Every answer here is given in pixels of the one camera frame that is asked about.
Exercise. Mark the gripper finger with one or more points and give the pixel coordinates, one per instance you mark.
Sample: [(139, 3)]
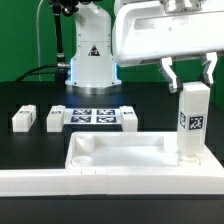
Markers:
[(174, 82), (209, 61)]

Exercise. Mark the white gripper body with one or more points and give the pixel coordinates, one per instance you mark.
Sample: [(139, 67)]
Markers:
[(146, 31)]

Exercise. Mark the white desk top tray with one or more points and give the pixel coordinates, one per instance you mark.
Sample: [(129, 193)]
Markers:
[(133, 150)]

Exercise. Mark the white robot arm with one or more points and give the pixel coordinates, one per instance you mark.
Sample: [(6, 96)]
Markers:
[(93, 66)]

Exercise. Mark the fiducial marker sheet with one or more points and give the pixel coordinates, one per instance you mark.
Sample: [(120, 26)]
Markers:
[(92, 116)]

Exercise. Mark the white L-shaped fence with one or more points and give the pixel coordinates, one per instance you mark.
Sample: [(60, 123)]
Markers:
[(84, 181)]

